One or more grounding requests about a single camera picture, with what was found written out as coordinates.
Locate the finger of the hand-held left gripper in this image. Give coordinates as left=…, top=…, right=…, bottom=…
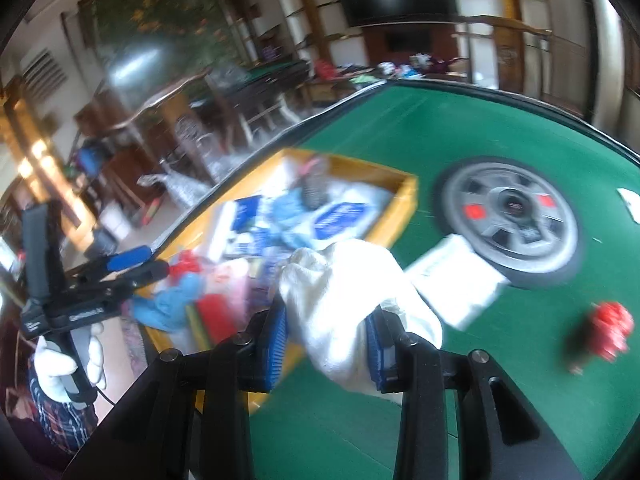
left=97, top=259, right=172, bottom=303
left=70, top=245, right=154, bottom=283

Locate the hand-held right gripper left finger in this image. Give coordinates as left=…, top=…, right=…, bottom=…
left=62, top=305, right=290, bottom=480

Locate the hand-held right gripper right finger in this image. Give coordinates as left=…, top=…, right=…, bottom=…
left=364, top=305, right=586, bottom=480

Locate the white towel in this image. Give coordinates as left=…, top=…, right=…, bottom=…
left=277, top=239, right=444, bottom=396

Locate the yellow wooden tray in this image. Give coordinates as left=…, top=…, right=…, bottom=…
left=131, top=148, right=420, bottom=417

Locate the person's left forearm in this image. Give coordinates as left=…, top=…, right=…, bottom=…
left=27, top=360, right=101, bottom=453

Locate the person's left hand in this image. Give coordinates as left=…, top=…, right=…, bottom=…
left=32, top=321, right=107, bottom=404

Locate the light blue cloth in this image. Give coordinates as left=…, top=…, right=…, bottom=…
left=131, top=272, right=207, bottom=334
left=271, top=191, right=322, bottom=247

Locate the red scrunchie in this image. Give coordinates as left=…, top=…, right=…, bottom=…
left=570, top=302, right=634, bottom=374
left=169, top=249, right=202, bottom=282

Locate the red yellow packet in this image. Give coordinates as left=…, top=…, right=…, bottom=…
left=187, top=294, right=237, bottom=352

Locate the pink packet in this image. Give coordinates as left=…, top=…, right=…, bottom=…
left=209, top=259, right=252, bottom=307

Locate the clear plastic bag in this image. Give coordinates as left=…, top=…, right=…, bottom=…
left=137, top=166, right=212, bottom=209

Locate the blue bag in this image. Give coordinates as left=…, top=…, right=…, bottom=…
left=75, top=137, right=117, bottom=177

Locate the white flat packet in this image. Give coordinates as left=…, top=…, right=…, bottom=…
left=404, top=232, right=511, bottom=332

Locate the blue patterned packet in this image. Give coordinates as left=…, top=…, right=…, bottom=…
left=219, top=196, right=281, bottom=281

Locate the blue white packet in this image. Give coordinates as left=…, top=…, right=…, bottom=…
left=314, top=199, right=367, bottom=242

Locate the white plastic bag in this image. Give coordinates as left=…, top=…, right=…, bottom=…
left=325, top=179, right=397, bottom=212

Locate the dark pink hair brush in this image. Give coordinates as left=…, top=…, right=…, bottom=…
left=299, top=156, right=332, bottom=207

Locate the grey round table centre panel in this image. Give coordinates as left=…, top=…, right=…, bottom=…
left=432, top=156, right=586, bottom=291

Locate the green topped table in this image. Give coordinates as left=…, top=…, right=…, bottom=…
left=207, top=57, right=314, bottom=107

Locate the large framed painting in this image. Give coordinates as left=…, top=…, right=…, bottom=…
left=77, top=0, right=251, bottom=74

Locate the pile of colourful clothes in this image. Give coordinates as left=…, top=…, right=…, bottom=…
left=310, top=51, right=471, bottom=87

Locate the white paper card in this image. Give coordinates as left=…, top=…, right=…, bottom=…
left=616, top=187, right=640, bottom=222

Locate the black cable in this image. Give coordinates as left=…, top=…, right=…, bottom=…
left=91, top=382, right=120, bottom=407

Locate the white wall air vent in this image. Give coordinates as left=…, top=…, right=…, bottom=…
left=20, top=47, right=69, bottom=104

